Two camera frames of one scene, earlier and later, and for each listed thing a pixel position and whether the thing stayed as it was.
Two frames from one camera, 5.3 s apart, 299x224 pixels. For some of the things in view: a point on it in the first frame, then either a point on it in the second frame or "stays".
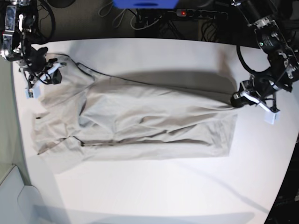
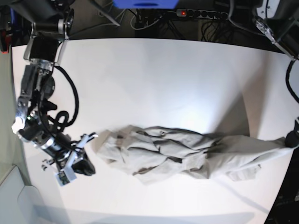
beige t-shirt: (93, 117) to (155, 152)
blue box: (146, 4) stays
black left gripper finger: (57, 77) to (84, 166)
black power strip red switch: (201, 13) stays
